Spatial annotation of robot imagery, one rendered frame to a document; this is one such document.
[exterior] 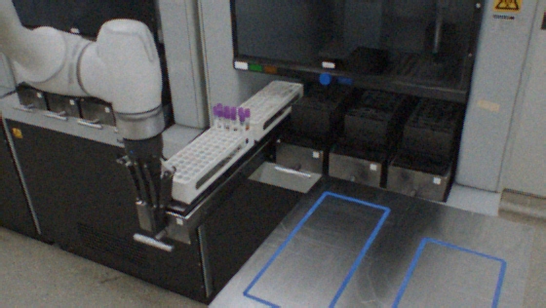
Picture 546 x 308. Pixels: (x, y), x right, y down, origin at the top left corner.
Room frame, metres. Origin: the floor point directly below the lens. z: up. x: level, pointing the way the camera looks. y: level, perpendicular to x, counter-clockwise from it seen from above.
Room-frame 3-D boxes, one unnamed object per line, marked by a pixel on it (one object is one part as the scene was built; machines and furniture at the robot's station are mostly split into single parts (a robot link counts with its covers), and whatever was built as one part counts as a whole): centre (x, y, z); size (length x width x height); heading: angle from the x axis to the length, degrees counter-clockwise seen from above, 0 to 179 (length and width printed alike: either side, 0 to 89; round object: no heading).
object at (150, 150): (0.88, 0.25, 0.96); 0.08 x 0.07 x 0.09; 62
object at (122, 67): (0.89, 0.26, 1.14); 0.13 x 0.11 x 0.16; 69
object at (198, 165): (1.06, 0.16, 0.83); 0.30 x 0.10 x 0.06; 152
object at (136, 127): (0.88, 0.25, 1.03); 0.09 x 0.09 x 0.06
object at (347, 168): (1.37, -0.35, 0.78); 0.73 x 0.14 x 0.09; 152
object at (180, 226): (1.18, 0.09, 0.78); 0.73 x 0.14 x 0.09; 152
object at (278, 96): (1.33, 0.01, 0.83); 0.30 x 0.10 x 0.06; 152
